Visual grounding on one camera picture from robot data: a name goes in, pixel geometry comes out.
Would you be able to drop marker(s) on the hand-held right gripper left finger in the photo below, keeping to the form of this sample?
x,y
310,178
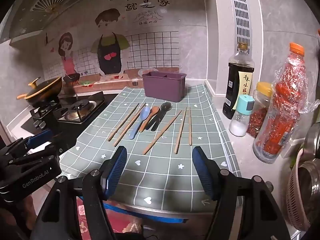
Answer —
x,y
118,165

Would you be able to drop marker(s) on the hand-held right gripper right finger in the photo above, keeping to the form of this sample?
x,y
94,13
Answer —
x,y
200,165

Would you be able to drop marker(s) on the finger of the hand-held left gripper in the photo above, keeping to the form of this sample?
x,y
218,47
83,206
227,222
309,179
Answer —
x,y
40,138
46,153

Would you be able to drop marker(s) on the grey translucent spoon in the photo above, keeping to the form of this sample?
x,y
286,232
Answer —
x,y
165,107
151,123

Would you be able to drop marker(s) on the blue plastic spoon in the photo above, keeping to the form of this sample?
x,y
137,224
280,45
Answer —
x,y
145,112

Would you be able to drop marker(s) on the brown wooden spoon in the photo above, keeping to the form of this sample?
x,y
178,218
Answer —
x,y
154,110

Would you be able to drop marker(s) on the purple utensil holder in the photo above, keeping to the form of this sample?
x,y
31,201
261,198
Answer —
x,y
162,87

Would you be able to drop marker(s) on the green checkered tablecloth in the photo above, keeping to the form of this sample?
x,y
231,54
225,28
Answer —
x,y
160,175

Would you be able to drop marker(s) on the black gas stove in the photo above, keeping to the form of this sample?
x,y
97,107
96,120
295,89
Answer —
x,y
75,112

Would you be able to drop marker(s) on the black pot with yellow trim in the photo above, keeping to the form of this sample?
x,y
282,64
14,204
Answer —
x,y
45,90

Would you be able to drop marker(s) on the salt shaker with teal cap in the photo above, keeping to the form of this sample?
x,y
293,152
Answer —
x,y
240,125

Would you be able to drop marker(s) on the red patterned cloth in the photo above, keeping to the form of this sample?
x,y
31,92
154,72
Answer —
x,y
82,211

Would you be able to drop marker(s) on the chili flake jar yellow lid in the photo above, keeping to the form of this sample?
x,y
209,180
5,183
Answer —
x,y
260,115

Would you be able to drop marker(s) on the dark soy sauce bottle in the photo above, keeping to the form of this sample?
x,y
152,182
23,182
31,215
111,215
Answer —
x,y
237,85

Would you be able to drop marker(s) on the orange-capped bottle in plastic wrap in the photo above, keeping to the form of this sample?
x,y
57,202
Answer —
x,y
282,120

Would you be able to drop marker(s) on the pink plastic colander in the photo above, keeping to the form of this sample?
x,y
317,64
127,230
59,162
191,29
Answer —
x,y
291,195

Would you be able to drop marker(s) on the stainless steel pot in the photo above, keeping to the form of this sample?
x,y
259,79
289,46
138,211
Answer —
x,y
312,180

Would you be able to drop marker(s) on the range hood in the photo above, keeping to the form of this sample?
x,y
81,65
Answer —
x,y
50,2

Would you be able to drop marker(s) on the white vent grille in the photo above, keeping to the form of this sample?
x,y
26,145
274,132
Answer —
x,y
240,17

